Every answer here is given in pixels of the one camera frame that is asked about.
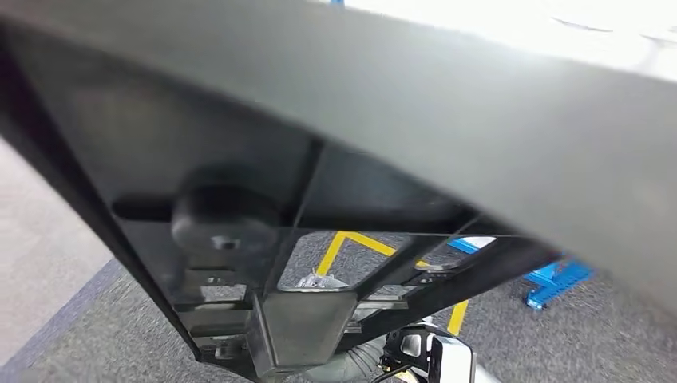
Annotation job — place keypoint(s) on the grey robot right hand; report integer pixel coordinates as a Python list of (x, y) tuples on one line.
[(322, 283)]

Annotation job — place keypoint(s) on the grey ribbed robot right arm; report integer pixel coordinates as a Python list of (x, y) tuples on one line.
[(344, 365)]

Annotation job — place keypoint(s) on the yellow floor tape outline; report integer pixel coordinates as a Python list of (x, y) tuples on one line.
[(365, 242)]

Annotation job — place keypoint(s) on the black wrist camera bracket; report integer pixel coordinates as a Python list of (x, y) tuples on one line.
[(389, 343)]

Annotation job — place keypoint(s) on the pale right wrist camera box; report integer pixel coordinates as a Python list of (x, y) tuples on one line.
[(455, 362)]

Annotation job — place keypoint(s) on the blue metal shelf frame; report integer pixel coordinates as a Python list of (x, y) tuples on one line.
[(555, 277)]

